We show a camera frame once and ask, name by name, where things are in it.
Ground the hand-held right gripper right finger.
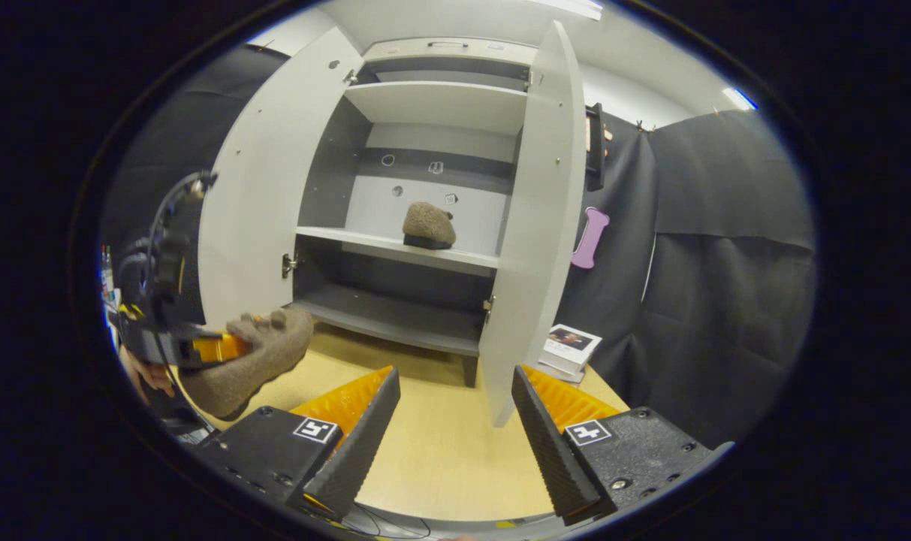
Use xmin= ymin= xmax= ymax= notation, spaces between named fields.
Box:
xmin=511 ymin=364 xmax=732 ymax=526

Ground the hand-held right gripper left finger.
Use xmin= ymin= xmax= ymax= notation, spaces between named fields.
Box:
xmin=195 ymin=365 xmax=402 ymax=521

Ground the brown fuzzy shoe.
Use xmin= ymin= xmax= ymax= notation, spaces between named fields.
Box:
xmin=179 ymin=308 xmax=315 ymax=420
xmin=403 ymin=201 xmax=457 ymax=250

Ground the white cabinet door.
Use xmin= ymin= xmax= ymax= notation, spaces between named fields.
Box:
xmin=478 ymin=20 xmax=587 ymax=429
xmin=198 ymin=26 xmax=364 ymax=331

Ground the white shoe cabinet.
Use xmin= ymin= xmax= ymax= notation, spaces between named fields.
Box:
xmin=286 ymin=38 xmax=538 ymax=388

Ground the white cabinet drawer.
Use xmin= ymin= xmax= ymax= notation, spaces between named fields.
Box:
xmin=363 ymin=38 xmax=538 ymax=68

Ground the thin grey book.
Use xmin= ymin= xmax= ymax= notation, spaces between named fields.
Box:
xmin=538 ymin=357 xmax=587 ymax=385

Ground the black backdrop cloth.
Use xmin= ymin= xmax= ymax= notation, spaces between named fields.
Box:
xmin=102 ymin=45 xmax=816 ymax=448

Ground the large ceiling light panel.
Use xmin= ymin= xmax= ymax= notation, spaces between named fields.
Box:
xmin=545 ymin=0 xmax=603 ymax=20

